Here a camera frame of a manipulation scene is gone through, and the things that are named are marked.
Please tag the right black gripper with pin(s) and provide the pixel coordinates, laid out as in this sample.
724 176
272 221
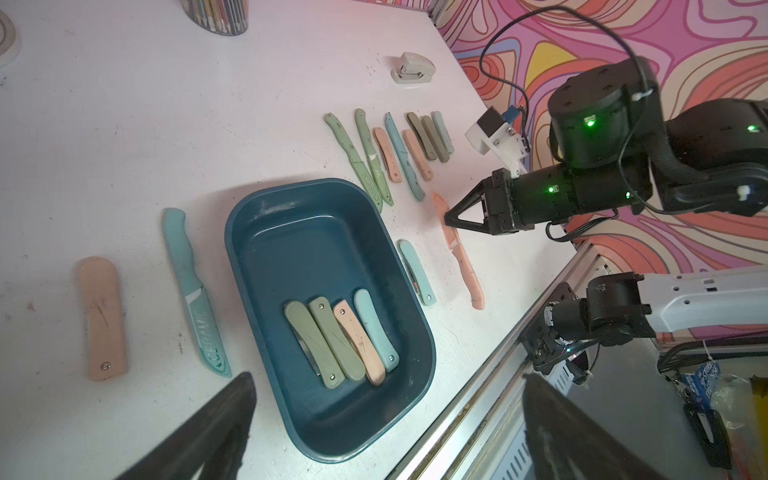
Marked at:
550 195

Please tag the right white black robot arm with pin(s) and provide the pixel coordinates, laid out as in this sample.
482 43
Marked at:
614 148

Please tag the dark teal storage tray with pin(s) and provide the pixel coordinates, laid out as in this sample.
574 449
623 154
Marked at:
326 238

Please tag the teal knife row end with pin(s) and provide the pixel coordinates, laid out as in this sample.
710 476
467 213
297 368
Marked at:
442 131

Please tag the mint folded knife in tray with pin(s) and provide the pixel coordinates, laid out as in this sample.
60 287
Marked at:
370 321

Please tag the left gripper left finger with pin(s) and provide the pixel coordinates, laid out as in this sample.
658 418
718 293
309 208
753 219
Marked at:
210 444

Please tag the peach folded knife in tray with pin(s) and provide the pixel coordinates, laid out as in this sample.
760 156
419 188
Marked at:
350 324

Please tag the clear pencil cup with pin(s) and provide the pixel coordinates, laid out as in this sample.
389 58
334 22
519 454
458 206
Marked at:
222 17

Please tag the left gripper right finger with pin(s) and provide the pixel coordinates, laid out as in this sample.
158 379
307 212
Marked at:
564 443

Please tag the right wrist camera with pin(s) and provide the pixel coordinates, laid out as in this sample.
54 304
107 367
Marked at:
493 133

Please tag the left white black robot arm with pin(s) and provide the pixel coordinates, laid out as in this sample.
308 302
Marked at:
614 310

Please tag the olive knife row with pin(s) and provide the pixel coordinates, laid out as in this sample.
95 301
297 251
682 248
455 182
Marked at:
417 126

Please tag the teal knife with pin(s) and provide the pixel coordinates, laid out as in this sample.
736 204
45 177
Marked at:
417 273
193 291
403 158

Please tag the small white stapler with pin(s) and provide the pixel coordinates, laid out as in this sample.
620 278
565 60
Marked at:
413 69

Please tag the masking tape roll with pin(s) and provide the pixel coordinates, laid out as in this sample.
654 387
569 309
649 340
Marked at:
10 40

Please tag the olive knife tray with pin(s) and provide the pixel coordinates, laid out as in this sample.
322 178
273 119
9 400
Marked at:
307 329
347 358

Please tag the long pink knife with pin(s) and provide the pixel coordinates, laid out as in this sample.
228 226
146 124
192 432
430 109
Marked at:
457 249

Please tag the beige knife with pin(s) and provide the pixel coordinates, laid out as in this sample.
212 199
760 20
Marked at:
99 285

